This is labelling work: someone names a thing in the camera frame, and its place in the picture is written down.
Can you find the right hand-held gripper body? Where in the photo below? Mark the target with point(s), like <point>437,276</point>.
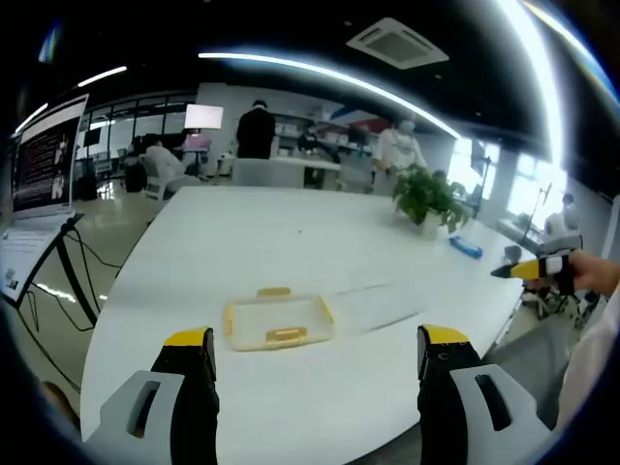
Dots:
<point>562,237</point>

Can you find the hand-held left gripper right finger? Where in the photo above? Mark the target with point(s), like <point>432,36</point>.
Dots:
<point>465,416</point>

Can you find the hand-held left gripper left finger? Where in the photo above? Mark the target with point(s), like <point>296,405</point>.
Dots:
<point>145,426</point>

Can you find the clear plastic box yellow buckles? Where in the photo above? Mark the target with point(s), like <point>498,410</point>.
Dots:
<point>278,317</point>

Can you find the person's right hand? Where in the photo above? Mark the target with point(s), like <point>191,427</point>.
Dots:
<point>598,273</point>

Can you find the black office chair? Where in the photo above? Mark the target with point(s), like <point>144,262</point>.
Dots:
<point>557,302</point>

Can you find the blue packet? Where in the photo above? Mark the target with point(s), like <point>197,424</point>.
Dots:
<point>465,246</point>

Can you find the green potted plant white pot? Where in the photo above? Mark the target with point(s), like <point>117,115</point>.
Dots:
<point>428,196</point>

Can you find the ceiling air vent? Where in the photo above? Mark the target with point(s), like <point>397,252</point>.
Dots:
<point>397,42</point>

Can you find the long ceiling light strip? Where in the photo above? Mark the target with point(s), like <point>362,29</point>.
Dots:
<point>339,77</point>

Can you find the open laptop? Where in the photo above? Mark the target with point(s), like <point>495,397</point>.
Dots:
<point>46,160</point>

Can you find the short ceiling light strip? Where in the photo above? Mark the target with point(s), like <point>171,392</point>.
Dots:
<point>102,76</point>

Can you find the white wall shelves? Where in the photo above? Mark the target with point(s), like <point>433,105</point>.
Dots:
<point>334,131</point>

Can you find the bright wall monitor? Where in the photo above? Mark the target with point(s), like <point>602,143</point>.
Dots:
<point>204,116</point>

